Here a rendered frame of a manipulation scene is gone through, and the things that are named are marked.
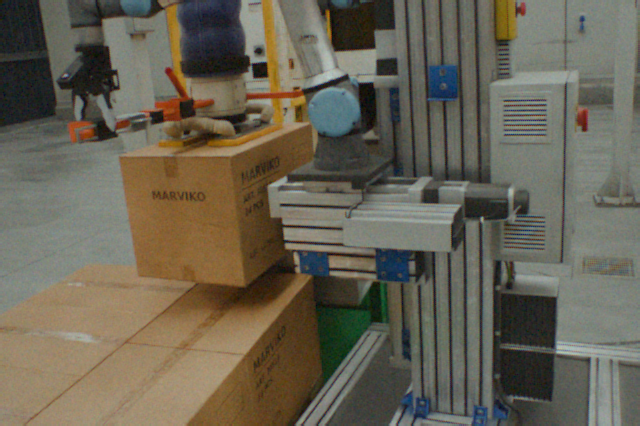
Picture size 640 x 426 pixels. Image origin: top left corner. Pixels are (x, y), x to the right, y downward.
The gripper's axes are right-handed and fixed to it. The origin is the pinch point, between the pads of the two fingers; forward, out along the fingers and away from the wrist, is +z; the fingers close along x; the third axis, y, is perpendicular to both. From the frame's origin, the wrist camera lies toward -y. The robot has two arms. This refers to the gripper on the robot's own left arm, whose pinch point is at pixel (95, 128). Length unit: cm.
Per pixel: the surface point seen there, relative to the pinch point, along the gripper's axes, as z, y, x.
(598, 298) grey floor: 116, 192, -128
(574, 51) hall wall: 22, 963, -116
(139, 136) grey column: 25, 142, 100
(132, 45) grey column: -21, 142, 97
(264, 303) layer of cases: 65, 47, -17
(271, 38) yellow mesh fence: -20, 198, 47
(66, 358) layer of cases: 67, -1, 24
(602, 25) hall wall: -17, 961, -157
